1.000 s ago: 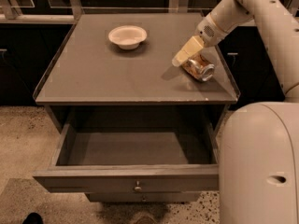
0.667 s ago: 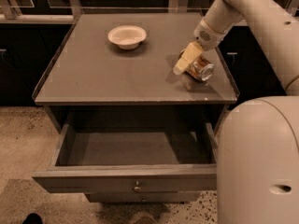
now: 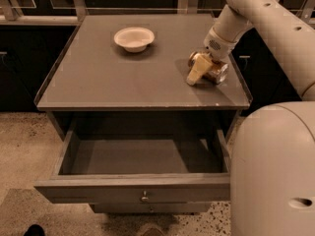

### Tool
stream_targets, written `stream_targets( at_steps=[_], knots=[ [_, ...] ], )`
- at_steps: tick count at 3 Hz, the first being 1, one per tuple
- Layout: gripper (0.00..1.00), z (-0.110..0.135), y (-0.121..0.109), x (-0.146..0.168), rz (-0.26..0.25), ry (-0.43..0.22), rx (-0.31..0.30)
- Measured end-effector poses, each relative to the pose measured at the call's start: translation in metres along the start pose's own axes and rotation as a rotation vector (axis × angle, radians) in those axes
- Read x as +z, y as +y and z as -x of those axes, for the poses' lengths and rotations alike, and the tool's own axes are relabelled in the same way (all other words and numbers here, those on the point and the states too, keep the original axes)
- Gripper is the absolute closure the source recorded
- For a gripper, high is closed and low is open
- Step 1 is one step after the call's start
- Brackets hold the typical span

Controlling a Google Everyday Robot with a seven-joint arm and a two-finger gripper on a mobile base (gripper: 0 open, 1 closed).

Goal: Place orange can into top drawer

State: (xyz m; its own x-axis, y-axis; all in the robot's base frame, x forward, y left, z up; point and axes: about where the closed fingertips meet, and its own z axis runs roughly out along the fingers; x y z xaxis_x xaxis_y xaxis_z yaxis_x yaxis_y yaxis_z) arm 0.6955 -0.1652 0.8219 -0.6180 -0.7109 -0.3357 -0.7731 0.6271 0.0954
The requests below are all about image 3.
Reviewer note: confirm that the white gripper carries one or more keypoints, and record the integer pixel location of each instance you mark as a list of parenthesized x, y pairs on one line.
[(218, 45)]

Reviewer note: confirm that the orange soda can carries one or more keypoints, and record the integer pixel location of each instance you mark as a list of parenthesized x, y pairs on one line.
[(218, 72)]

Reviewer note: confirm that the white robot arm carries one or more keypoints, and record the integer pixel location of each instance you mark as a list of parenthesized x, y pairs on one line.
[(272, 176)]

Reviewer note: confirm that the grey drawer cabinet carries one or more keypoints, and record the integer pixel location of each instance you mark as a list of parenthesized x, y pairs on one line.
[(97, 87)]

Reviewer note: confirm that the open grey top drawer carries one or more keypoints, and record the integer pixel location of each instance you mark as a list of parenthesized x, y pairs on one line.
[(116, 169)]

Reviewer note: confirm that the round metal drawer knob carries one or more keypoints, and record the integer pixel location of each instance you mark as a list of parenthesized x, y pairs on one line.
[(144, 198)]

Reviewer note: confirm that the lower grey drawer front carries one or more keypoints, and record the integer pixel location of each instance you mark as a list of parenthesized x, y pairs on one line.
[(151, 208)]

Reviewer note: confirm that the white paper bowl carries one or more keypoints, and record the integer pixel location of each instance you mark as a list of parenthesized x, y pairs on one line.
[(134, 39)]

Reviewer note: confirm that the black shoe tip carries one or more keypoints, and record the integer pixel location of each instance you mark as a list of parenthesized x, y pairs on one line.
[(35, 230)]

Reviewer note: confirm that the metal glass railing frame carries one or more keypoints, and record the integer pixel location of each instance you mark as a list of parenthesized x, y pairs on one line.
[(78, 0)]

